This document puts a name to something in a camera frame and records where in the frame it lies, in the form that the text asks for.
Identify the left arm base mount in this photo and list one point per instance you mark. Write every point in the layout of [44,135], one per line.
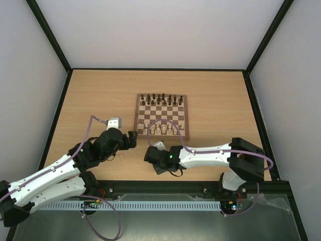
[101,188]

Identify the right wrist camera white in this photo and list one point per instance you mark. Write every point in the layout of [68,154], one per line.
[159,145]

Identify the wooden chess board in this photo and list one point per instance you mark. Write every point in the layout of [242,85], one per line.
[152,115]

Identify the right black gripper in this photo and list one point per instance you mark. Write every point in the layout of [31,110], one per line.
[150,155]

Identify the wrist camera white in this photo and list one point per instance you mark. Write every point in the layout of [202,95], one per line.
[159,145]
[114,122]

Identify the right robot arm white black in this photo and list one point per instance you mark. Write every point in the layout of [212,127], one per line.
[244,159]

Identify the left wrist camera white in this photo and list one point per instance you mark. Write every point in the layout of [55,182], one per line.
[114,122]

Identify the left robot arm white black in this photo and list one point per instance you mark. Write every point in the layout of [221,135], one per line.
[67,177]

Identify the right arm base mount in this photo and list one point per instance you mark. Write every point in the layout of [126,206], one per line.
[225,190]

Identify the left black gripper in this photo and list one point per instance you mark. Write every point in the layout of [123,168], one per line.
[133,140]

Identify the black aluminium frame rail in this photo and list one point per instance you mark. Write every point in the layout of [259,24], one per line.
[184,187]

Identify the light blue cable duct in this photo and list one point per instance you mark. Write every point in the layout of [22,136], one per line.
[136,206]

